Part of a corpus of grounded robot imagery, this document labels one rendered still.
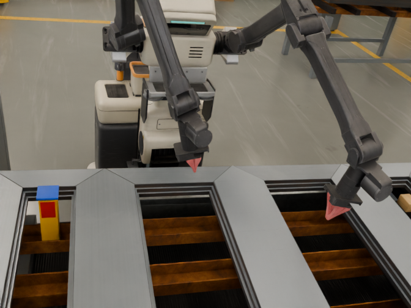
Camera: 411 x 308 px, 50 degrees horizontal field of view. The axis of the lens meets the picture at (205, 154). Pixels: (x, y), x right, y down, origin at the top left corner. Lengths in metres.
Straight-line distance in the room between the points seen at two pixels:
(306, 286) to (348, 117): 0.46
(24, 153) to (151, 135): 1.49
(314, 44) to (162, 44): 0.41
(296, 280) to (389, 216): 0.48
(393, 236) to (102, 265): 0.89
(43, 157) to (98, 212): 1.79
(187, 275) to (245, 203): 0.29
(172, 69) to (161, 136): 0.63
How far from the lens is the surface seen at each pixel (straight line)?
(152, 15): 1.17
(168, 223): 1.52
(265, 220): 1.37
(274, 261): 1.25
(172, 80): 1.20
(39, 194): 1.35
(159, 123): 1.78
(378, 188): 1.20
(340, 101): 1.21
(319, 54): 1.25
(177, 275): 1.40
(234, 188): 1.46
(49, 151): 3.12
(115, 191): 1.39
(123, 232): 1.26
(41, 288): 1.38
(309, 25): 1.28
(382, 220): 1.55
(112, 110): 2.02
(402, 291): 1.39
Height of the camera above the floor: 1.74
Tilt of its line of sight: 33 degrees down
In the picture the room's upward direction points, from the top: 9 degrees clockwise
